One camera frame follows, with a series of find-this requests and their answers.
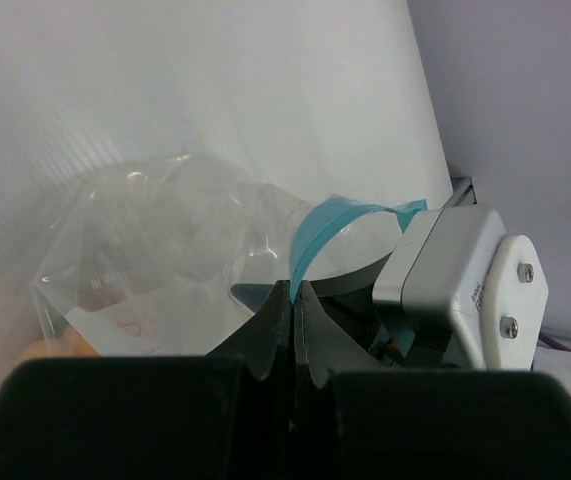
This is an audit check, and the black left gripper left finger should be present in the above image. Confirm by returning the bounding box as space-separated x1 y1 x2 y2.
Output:
0 279 294 480

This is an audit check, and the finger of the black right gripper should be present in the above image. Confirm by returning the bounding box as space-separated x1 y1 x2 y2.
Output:
229 249 396 361

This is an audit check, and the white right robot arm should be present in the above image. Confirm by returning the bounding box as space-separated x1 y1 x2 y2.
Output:
310 238 571 396

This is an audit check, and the fake orange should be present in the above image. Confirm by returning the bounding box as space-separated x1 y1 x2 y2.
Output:
16 327 100 364

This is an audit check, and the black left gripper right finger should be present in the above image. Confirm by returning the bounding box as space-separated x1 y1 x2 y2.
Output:
292 280 571 480

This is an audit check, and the clear zip top bag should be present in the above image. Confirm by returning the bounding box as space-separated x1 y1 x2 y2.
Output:
29 153 431 359

